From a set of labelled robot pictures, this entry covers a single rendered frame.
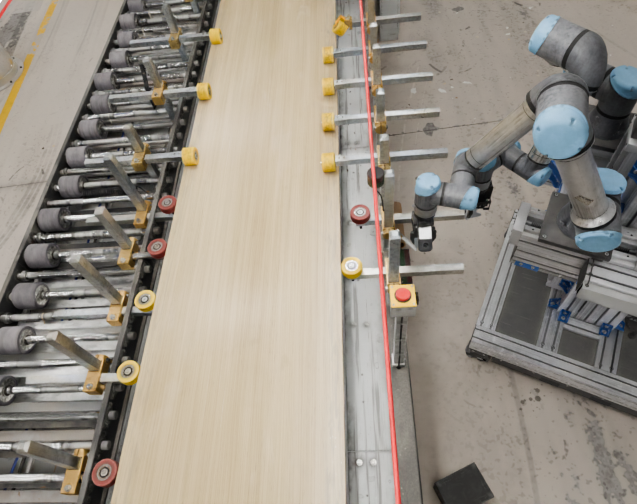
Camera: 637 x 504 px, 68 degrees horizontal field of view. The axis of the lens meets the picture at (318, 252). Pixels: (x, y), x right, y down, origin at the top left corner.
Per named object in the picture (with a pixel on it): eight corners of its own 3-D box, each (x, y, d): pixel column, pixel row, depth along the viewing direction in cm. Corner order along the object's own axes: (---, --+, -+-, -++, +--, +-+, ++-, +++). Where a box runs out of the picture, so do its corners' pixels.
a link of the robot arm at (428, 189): (441, 191, 143) (413, 187, 145) (437, 214, 152) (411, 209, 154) (445, 172, 147) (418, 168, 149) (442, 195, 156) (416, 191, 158)
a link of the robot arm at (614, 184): (611, 193, 154) (629, 164, 142) (611, 226, 147) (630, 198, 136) (571, 187, 157) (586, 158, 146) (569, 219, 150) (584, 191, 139)
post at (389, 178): (391, 244, 206) (393, 167, 166) (392, 251, 204) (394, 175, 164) (383, 244, 206) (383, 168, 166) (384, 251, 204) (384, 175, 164)
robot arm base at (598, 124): (629, 117, 184) (640, 97, 175) (623, 144, 177) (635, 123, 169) (587, 109, 189) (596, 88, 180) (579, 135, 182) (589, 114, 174)
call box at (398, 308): (412, 296, 141) (414, 283, 135) (415, 318, 137) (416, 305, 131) (389, 297, 142) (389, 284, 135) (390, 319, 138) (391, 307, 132)
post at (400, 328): (403, 355, 177) (409, 299, 140) (404, 367, 175) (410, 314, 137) (391, 355, 178) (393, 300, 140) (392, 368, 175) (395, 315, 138)
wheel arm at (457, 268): (461, 267, 181) (463, 261, 178) (462, 275, 179) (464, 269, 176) (347, 273, 186) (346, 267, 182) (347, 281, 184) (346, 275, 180)
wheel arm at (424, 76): (431, 76, 227) (432, 70, 224) (432, 81, 225) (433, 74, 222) (327, 86, 232) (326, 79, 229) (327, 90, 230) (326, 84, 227)
